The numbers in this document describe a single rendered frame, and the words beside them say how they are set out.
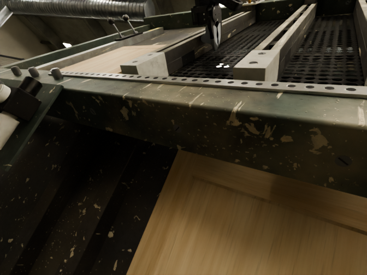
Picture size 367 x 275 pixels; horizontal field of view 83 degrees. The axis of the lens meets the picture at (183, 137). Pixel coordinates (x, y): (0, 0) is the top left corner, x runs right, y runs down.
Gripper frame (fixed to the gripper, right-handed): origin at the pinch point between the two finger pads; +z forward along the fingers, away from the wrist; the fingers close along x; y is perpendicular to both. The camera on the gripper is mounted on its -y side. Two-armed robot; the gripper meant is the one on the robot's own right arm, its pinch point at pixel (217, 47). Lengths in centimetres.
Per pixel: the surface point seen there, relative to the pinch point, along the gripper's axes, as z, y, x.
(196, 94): -2.5, -16.5, 45.9
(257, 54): -4.6, -22.5, 28.6
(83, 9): -30, 363, -215
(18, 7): -58, 561, -199
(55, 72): -5, 31, 45
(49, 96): -2, 23, 53
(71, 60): -1, 66, 18
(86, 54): -2, 66, 10
